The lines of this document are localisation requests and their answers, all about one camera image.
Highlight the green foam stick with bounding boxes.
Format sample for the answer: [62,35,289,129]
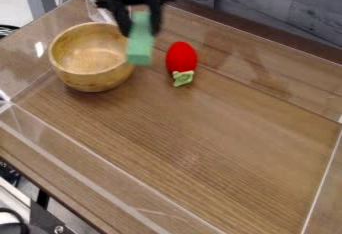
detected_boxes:
[125,11,153,65]

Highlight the brown wooden bowl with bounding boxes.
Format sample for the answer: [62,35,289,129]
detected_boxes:
[48,22,134,93]

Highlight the red toy strawberry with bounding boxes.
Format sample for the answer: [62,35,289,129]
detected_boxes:
[165,41,197,87]

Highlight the black metal table leg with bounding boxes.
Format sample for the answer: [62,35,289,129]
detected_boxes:
[36,190,49,210]

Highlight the clear acrylic corner bracket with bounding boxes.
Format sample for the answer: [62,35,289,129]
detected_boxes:
[85,0,116,24]

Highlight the clear acrylic enclosure wall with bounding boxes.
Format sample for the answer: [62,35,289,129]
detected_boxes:
[0,0,342,234]

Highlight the black cable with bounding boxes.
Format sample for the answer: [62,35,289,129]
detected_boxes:
[0,206,32,234]

